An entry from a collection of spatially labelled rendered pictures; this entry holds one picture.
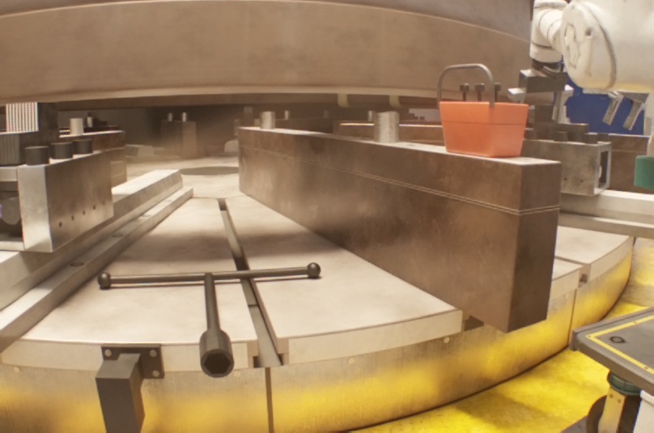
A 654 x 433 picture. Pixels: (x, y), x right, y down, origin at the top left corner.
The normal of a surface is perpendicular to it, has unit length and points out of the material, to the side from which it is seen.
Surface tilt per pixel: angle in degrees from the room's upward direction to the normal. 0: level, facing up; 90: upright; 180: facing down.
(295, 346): 90
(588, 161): 90
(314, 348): 90
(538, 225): 90
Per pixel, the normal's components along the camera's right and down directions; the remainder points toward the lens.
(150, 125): 0.71, 0.11
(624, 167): -0.35, 0.14
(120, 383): 0.16, 0.15
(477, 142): -0.88, 0.18
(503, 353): 0.46, 0.14
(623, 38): -0.13, 0.09
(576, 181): -0.68, 0.11
